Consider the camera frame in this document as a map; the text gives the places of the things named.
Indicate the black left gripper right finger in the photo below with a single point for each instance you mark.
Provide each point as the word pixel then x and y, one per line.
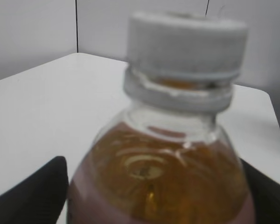
pixel 265 193

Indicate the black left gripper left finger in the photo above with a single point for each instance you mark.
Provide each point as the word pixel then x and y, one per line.
pixel 39 199

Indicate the peach oolong tea bottle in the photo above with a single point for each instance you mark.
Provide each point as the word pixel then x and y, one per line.
pixel 163 160

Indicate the white bottle cap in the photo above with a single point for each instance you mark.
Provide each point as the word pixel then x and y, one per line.
pixel 185 46

